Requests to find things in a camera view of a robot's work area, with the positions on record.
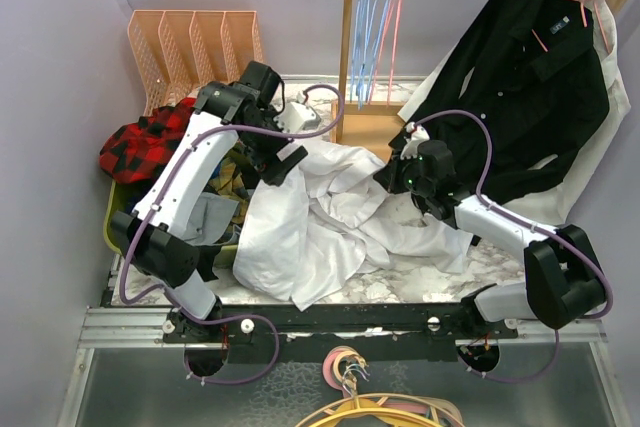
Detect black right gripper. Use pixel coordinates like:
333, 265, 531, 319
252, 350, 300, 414
374, 148, 434, 198

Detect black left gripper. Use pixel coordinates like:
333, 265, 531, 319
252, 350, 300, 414
239, 106, 307, 185

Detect white shirt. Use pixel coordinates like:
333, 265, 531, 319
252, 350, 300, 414
400, 0, 630, 225
233, 140, 472, 310

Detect pink wire hanger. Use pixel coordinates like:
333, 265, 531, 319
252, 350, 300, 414
386, 0, 404, 106

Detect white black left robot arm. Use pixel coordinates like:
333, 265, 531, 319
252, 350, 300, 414
111, 61, 307, 342

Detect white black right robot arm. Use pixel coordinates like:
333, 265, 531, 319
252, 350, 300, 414
374, 140, 607, 338

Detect red black plaid shirt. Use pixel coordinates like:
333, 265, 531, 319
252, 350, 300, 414
99, 97, 195, 184

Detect white hanging shirt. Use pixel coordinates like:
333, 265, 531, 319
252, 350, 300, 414
400, 0, 630, 225

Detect black hanging shirt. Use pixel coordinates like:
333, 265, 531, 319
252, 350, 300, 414
410, 0, 609, 204

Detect wooden clothes rack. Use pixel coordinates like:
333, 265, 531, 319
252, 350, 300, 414
329, 0, 640, 164

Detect clothes pile in bin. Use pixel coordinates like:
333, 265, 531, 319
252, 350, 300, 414
124, 146, 251, 248

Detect green plastic laundry bin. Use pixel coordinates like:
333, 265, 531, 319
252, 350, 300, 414
103, 181, 241, 268

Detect peach plastic file organizer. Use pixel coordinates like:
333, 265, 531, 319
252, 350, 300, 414
127, 10, 264, 115

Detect pile of spare hangers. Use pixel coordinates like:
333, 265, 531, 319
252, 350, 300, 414
294, 345, 466, 427

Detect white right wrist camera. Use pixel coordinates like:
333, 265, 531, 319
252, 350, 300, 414
400, 122, 430, 160

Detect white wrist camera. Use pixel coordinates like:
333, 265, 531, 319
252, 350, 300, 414
400, 122, 430, 160
275, 92, 321, 133

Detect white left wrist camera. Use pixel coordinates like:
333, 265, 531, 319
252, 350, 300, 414
275, 92, 321, 133

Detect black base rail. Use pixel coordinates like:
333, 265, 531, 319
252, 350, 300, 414
163, 303, 517, 364

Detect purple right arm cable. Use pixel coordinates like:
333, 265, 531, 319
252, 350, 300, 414
412, 109, 614, 382

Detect blue wire hangers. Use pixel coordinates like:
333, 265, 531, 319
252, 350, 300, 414
349, 0, 391, 109

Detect aluminium frame rail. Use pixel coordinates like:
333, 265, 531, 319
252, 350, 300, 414
78, 307, 608, 349

